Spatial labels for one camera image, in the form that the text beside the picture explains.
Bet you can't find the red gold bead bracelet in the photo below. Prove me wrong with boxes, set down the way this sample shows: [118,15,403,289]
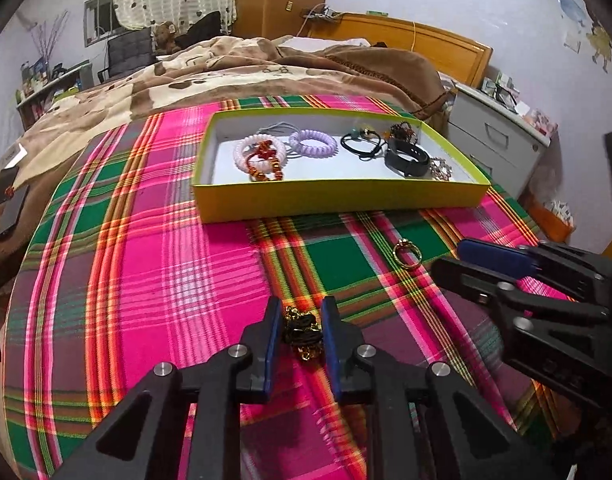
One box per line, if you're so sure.
[246,139,286,182]

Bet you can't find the black smartphone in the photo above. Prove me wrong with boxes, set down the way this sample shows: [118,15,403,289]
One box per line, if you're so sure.
[0,185,31,241]

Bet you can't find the wooden bed headboard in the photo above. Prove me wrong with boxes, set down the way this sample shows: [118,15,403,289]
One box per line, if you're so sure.
[306,12,494,91]

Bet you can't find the clutter on drawer cabinet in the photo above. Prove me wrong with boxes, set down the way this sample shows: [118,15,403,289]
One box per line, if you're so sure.
[481,72,559,136]

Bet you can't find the black bag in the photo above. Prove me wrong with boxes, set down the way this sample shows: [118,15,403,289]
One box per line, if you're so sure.
[176,10,222,46]

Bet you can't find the brown teddy bear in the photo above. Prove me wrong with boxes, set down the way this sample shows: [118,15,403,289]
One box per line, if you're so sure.
[152,21,183,55]

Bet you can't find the black wristband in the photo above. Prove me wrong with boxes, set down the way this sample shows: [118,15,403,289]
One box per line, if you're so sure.
[384,137,432,178]

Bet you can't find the orange box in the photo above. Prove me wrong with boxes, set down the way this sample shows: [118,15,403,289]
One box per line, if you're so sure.
[528,195,577,243]

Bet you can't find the gold black chain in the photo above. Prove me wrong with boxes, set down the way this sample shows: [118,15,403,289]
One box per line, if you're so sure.
[284,307,324,361]

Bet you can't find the yellow cardboard box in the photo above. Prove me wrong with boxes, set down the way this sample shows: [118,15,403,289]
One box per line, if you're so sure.
[191,107,492,224]

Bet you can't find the white card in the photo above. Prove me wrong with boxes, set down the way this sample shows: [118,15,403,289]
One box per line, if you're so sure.
[0,142,28,171]

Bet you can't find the black chair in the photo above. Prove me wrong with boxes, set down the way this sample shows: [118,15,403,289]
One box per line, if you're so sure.
[97,26,159,83]

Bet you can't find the white pillow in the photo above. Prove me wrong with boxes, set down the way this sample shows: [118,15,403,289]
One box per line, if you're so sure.
[281,35,332,53]

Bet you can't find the wall poster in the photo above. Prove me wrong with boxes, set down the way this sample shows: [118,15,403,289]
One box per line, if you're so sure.
[556,0,612,73]

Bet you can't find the dark flat wallet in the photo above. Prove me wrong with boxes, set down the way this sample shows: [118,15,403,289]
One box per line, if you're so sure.
[0,167,19,207]

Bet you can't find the brown patterned blanket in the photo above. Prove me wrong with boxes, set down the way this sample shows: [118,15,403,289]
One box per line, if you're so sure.
[0,35,454,271]

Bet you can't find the clear beaded bracelet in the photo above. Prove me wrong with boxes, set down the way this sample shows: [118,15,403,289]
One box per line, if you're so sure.
[426,156,456,182]

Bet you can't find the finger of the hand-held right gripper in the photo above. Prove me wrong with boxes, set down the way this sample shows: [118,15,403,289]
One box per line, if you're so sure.
[431,257,612,403]
[458,238,612,303]

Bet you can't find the white drawer cabinet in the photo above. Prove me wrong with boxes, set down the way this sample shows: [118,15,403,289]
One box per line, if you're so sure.
[446,82,554,196]

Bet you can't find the dried purple branches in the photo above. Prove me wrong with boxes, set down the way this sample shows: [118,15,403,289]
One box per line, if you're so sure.
[28,10,72,66]

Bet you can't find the dark amber beaded bracelet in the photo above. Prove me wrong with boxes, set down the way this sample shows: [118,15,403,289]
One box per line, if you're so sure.
[386,121,419,143]

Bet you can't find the pink green plaid cloth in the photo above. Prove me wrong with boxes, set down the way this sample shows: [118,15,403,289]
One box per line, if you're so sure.
[1,94,582,480]

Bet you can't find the thin white elastic hair tie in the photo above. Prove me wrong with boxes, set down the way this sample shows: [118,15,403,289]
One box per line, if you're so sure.
[263,120,307,137]

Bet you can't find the purple spiral hair tie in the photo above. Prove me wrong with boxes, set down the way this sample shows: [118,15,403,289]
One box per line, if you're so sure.
[288,129,335,159]

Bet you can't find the window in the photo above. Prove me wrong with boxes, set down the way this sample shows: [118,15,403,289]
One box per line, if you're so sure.
[83,0,119,48]

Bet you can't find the pink white spiral hair tie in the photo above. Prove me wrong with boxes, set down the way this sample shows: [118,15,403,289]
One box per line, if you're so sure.
[233,134,289,173]

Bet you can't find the black hair tie with bead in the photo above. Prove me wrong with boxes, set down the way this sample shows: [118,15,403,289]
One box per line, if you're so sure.
[341,127,392,161]

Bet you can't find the white shelf with bottles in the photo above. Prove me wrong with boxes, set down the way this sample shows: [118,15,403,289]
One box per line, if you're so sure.
[13,57,94,131]

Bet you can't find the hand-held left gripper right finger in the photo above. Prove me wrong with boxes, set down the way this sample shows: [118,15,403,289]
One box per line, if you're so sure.
[321,296,557,480]

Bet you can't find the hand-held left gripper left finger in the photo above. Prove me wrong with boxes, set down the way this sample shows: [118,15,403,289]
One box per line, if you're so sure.
[51,296,284,480]

